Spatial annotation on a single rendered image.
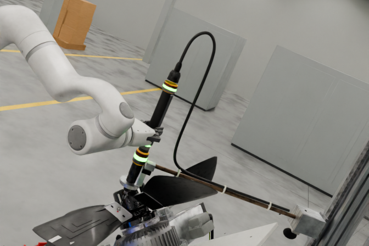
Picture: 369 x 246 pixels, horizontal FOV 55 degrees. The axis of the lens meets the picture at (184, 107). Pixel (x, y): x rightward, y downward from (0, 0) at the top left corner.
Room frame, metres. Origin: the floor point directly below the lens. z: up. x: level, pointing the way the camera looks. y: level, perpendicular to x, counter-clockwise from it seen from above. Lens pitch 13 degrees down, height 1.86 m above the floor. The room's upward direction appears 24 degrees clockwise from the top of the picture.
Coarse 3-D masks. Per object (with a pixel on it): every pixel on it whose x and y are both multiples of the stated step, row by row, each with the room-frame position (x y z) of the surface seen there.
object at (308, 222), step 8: (296, 208) 1.16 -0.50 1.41; (304, 208) 1.16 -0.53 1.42; (296, 216) 1.14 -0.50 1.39; (304, 216) 1.11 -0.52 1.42; (312, 216) 1.12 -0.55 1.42; (320, 216) 1.15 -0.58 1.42; (296, 224) 1.12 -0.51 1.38; (304, 224) 1.11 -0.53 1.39; (312, 224) 1.12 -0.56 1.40; (320, 224) 1.12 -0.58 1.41; (304, 232) 1.11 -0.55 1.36; (312, 232) 1.12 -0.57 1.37; (320, 232) 1.14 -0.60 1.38
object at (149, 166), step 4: (148, 164) 1.05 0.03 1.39; (152, 164) 1.05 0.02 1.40; (144, 168) 1.05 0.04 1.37; (148, 168) 1.05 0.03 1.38; (152, 168) 1.05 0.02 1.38; (140, 172) 1.07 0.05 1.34; (144, 172) 1.04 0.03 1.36; (148, 172) 1.04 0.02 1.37; (124, 176) 1.07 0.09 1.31; (140, 176) 1.05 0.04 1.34; (144, 176) 1.05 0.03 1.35; (120, 180) 1.04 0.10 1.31; (124, 180) 1.04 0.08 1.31; (136, 180) 1.08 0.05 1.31; (140, 180) 1.05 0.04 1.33; (124, 184) 1.03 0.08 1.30; (128, 184) 1.03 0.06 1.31; (132, 184) 1.04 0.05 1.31; (136, 184) 1.05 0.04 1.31; (140, 184) 1.05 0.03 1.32; (128, 188) 1.02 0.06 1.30; (132, 188) 1.03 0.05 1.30; (136, 188) 1.04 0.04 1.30
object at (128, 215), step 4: (108, 204) 1.07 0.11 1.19; (112, 204) 1.08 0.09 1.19; (116, 204) 1.09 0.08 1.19; (108, 208) 1.06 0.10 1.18; (112, 208) 1.06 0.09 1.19; (116, 208) 1.07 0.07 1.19; (124, 208) 1.08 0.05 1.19; (112, 212) 1.04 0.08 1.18; (116, 212) 1.05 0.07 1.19; (120, 212) 1.06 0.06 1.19; (124, 212) 1.07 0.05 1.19; (128, 212) 1.07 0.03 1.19; (116, 216) 1.03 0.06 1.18; (120, 216) 1.04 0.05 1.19; (128, 216) 1.05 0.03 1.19; (120, 220) 1.02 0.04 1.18; (124, 220) 1.03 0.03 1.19
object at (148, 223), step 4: (148, 220) 1.10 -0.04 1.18; (152, 220) 1.09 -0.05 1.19; (156, 220) 1.10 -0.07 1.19; (140, 224) 1.08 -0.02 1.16; (144, 224) 1.07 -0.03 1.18; (148, 224) 1.07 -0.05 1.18; (152, 224) 1.08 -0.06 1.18; (128, 228) 1.08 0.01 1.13; (132, 228) 1.05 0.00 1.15; (136, 228) 1.05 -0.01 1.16; (140, 228) 1.05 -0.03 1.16; (124, 232) 1.07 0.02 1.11; (128, 232) 1.05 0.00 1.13
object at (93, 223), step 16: (96, 208) 1.03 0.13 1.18; (48, 224) 0.92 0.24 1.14; (64, 224) 0.92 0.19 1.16; (80, 224) 0.93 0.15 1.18; (96, 224) 0.95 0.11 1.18; (112, 224) 0.98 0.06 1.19; (48, 240) 0.84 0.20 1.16; (64, 240) 0.85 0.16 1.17; (80, 240) 0.86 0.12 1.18; (96, 240) 0.88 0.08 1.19
